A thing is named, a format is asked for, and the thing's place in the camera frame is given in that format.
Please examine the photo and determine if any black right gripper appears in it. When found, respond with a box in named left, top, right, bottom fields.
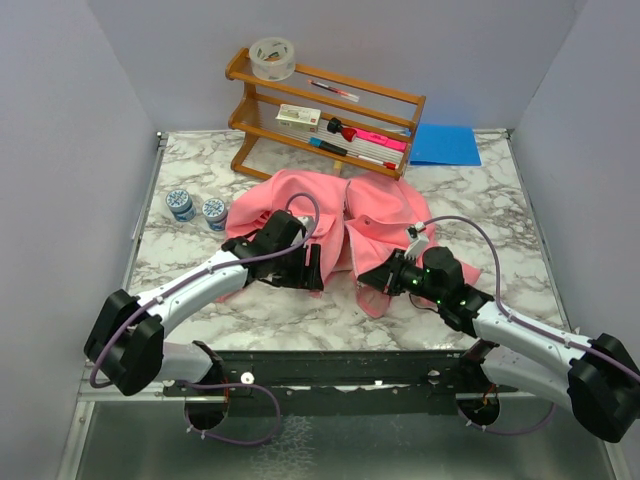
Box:
left=359, top=247, right=445, bottom=304

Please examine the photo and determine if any white staples box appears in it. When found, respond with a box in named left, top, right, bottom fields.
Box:
left=275, top=104, right=321, bottom=132

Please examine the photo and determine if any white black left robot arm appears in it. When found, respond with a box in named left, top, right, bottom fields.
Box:
left=84, top=210, right=322, bottom=396

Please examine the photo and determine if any pink highlighter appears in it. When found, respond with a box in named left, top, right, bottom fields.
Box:
left=355, top=128, right=407, bottom=153

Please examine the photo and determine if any pink zip jacket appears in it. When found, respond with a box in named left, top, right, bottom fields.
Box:
left=215, top=168, right=482, bottom=319

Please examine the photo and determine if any red clear pen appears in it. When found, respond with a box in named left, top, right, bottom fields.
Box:
left=308, top=79, right=360, bottom=103

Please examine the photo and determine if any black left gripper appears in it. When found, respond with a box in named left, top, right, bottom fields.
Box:
left=272, top=241, right=323, bottom=291

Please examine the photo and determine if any white red pen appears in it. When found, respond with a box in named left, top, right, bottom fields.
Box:
left=351, top=154, right=397, bottom=171

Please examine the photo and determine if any clear tape roll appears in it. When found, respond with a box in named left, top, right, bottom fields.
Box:
left=249, top=37, right=296, bottom=82

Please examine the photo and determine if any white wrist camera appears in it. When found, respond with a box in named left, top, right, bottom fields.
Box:
left=296, top=216, right=320, bottom=241
left=404, top=222, right=430, bottom=262

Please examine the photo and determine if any blue folder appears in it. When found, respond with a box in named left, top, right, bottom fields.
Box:
left=409, top=123, right=482, bottom=167

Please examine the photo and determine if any blue white paint jar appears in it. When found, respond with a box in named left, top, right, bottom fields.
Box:
left=165, top=189, right=196, bottom=222
left=202, top=198, right=228, bottom=231

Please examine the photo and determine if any blue black marker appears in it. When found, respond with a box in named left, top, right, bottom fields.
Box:
left=308, top=137, right=348, bottom=157

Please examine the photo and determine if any wooden three-tier shelf rack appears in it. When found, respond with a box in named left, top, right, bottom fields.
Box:
left=225, top=48, right=426, bottom=180

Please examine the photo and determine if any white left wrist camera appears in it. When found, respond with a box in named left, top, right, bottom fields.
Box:
left=296, top=216, right=320, bottom=241

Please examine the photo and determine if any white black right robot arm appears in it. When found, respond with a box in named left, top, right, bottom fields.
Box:
left=358, top=247, right=639, bottom=443

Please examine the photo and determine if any black metal base rail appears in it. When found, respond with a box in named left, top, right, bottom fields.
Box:
left=163, top=350, right=490, bottom=417

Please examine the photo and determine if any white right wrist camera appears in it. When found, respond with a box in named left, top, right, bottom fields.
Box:
left=404, top=222, right=430, bottom=262

